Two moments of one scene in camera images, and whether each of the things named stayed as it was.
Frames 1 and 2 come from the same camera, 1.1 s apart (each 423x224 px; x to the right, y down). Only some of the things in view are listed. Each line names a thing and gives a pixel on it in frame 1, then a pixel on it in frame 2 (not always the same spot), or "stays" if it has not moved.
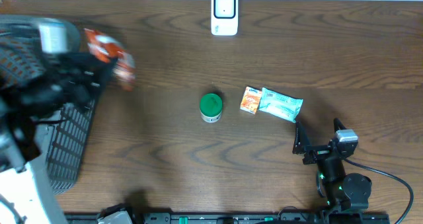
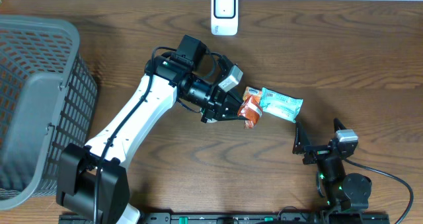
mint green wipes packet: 281,105 stays
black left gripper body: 59,89 to 215,94
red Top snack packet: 106,48 to 251,108
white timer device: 225,13 stays
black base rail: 240,218 stays
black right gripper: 317,152 stays
